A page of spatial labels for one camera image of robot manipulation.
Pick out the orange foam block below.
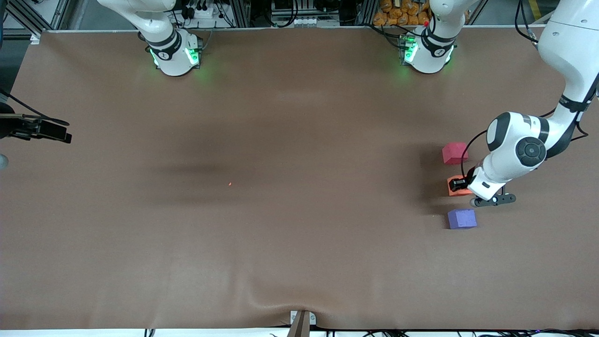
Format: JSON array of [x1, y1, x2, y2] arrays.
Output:
[[447, 175, 474, 197]]

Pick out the red foam block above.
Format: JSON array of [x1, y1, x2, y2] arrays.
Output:
[[442, 142, 468, 165]]

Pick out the purple foam block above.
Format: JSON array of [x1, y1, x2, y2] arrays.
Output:
[[447, 208, 477, 230]]

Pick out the brown table cloth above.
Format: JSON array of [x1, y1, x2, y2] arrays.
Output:
[[0, 27, 599, 331]]

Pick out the pile of orange objects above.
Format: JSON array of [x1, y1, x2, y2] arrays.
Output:
[[373, 0, 431, 27]]

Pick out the white power strip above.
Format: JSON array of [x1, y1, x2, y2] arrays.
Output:
[[185, 4, 220, 20]]

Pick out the black electronics box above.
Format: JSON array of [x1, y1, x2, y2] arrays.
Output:
[[270, 0, 300, 15]]

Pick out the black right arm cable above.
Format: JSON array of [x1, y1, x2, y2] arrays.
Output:
[[0, 91, 71, 126]]

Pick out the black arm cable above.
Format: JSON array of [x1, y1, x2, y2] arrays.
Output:
[[0, 91, 71, 126], [461, 0, 599, 177]]

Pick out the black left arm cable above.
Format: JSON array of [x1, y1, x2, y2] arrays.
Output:
[[461, 0, 599, 177]]

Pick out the aluminium frame strut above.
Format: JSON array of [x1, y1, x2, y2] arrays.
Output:
[[0, 0, 71, 45]]

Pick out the aluminium frame post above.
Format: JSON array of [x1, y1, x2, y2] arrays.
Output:
[[358, 0, 377, 26], [233, 0, 251, 28]]

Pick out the grey metal camera pole bracket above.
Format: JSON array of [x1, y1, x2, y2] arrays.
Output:
[[289, 310, 317, 337]]

